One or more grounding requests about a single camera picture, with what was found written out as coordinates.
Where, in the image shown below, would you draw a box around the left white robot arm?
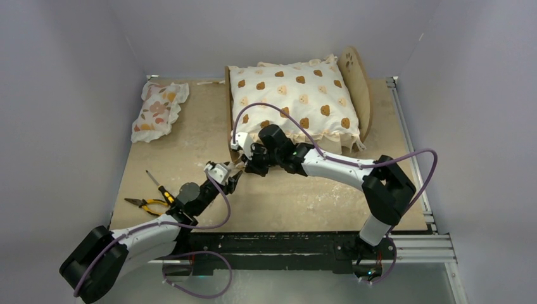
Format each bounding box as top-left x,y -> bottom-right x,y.
59,212 -> 230,303

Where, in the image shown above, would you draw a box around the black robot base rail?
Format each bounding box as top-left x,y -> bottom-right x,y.
170,231 -> 396,279

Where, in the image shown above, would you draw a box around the yellow black screwdriver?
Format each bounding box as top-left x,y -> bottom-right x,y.
145,170 -> 175,206

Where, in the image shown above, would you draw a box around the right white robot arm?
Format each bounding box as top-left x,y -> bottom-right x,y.
231,124 -> 416,246

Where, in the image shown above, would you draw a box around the yellow handled pliers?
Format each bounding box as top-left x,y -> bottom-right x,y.
124,198 -> 170,217

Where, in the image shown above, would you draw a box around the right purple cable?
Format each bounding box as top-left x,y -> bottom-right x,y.
232,102 -> 438,286

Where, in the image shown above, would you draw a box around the floral print small pillow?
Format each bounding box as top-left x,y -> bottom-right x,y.
130,81 -> 189,143

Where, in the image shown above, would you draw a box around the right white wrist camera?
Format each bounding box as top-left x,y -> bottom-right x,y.
230,132 -> 254,160

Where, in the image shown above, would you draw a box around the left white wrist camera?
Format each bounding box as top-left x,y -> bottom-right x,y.
204,161 -> 232,186

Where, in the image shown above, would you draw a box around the aluminium table frame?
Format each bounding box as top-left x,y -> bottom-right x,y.
75,75 -> 469,304

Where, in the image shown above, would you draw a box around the wooden pet bed frame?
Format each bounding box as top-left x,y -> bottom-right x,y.
224,46 -> 374,165

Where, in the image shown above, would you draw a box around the bear print white cushion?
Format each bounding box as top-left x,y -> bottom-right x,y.
197,53 -> 367,168

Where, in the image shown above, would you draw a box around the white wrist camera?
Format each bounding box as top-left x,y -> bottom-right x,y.
204,161 -> 232,186
230,132 -> 254,160

